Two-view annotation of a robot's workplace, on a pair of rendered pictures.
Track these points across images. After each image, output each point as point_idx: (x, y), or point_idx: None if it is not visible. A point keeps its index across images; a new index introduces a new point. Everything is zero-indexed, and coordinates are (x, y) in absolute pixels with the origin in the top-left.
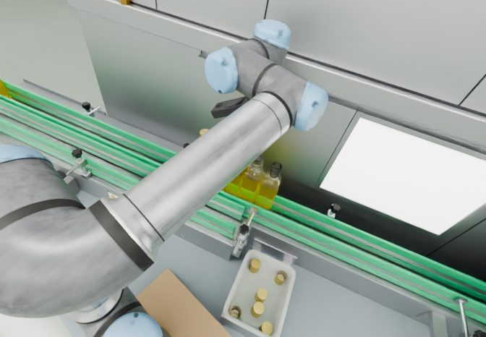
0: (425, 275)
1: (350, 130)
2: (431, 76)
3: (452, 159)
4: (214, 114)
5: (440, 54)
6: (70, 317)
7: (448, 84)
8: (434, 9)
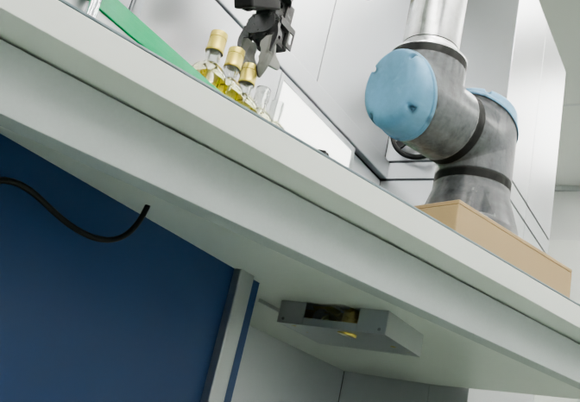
0: None
1: (279, 95)
2: (304, 53)
3: (326, 136)
4: None
5: (305, 36)
6: (463, 55)
7: (310, 64)
8: (300, 0)
